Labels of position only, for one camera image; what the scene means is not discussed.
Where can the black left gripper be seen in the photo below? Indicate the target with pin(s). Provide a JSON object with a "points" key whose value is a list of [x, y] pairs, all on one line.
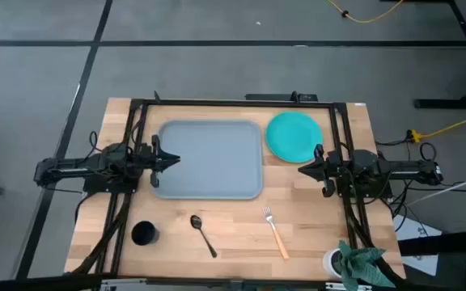
{"points": [[155, 159]]}

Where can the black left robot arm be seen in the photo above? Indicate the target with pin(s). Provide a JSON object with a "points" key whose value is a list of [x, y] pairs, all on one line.
{"points": [[75, 165]]}

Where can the teal round plate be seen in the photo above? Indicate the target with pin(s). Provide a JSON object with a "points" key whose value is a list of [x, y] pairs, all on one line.
{"points": [[293, 137]]}

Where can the grey plastic tray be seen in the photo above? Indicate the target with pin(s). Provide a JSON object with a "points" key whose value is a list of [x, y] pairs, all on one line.
{"points": [[217, 161]]}

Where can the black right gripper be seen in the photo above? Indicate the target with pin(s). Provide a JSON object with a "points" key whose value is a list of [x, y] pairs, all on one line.
{"points": [[328, 169]]}

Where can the dark metal spoon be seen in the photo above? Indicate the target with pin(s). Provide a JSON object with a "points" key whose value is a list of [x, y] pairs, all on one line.
{"points": [[196, 222]]}

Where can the white plant pot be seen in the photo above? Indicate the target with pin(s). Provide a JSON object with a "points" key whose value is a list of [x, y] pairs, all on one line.
{"points": [[329, 262]]}

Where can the green leafy plant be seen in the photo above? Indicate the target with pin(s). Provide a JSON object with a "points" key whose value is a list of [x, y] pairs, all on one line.
{"points": [[358, 262]]}

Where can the black aluminium table frame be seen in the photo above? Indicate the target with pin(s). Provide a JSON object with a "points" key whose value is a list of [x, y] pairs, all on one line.
{"points": [[237, 104]]}

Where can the white paper sheet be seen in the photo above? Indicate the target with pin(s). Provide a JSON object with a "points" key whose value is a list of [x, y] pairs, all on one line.
{"points": [[415, 230]]}

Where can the black cup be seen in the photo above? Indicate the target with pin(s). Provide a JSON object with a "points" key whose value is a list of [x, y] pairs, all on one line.
{"points": [[144, 233]]}

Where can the black desk frame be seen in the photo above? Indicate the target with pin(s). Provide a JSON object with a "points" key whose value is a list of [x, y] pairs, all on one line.
{"points": [[451, 104]]}

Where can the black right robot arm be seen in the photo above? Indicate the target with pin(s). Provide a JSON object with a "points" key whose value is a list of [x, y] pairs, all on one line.
{"points": [[399, 167]]}

